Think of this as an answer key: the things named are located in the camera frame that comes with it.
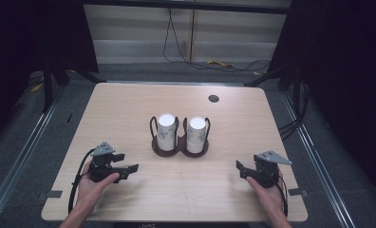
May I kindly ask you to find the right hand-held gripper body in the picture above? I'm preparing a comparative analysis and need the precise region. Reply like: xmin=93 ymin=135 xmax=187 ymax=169
xmin=255 ymin=150 xmax=293 ymax=188

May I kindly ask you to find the hand-held gripper black cable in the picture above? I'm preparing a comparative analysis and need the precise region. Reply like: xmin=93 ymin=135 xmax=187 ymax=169
xmin=67 ymin=147 xmax=97 ymax=215
xmin=273 ymin=172 xmax=289 ymax=219

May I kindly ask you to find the black cable on wall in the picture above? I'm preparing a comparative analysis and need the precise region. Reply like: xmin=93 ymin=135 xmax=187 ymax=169
xmin=162 ymin=8 xmax=273 ymax=73

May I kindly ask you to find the black curtain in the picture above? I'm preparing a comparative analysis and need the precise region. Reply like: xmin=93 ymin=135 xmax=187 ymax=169
xmin=266 ymin=0 xmax=376 ymax=203
xmin=0 ymin=0 xmax=100 ymax=150

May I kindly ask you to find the stack of white paper cups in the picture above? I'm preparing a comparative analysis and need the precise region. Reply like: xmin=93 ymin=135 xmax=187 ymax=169
xmin=157 ymin=113 xmax=177 ymax=152
xmin=186 ymin=116 xmax=207 ymax=155

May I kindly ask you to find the black overhead bar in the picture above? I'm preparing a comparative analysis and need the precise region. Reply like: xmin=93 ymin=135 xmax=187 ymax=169
xmin=81 ymin=0 xmax=293 ymax=15

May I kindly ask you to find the metal floor rail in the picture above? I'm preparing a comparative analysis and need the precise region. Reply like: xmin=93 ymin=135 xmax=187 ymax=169
xmin=280 ymin=90 xmax=357 ymax=228
xmin=0 ymin=85 xmax=67 ymax=220

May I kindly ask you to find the black metal stand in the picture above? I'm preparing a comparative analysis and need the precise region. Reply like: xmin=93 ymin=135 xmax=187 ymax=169
xmin=41 ymin=51 xmax=107 ymax=114
xmin=243 ymin=61 xmax=304 ymax=103

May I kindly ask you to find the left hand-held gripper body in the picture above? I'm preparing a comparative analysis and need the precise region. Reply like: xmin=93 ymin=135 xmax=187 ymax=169
xmin=87 ymin=142 xmax=122 ymax=184

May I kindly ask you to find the person's right hand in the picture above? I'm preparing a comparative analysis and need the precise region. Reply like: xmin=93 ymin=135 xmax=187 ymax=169
xmin=246 ymin=172 xmax=288 ymax=218

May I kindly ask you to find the dark brown double cup holder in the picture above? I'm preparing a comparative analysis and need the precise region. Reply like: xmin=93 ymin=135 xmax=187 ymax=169
xmin=149 ymin=116 xmax=212 ymax=159

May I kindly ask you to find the black cable bundle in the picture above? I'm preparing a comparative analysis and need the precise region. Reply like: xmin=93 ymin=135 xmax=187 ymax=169
xmin=276 ymin=80 xmax=311 ymax=142

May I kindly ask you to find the person's left hand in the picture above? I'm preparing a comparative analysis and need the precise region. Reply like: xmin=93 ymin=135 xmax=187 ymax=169
xmin=76 ymin=161 xmax=121 ymax=212

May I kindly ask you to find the right hand-held gripper black cable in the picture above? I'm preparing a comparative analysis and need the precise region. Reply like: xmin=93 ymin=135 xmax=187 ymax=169
xmin=273 ymin=172 xmax=289 ymax=219

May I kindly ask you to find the left hand-held gripper black cable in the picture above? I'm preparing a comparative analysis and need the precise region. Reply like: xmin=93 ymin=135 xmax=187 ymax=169
xmin=67 ymin=147 xmax=97 ymax=215

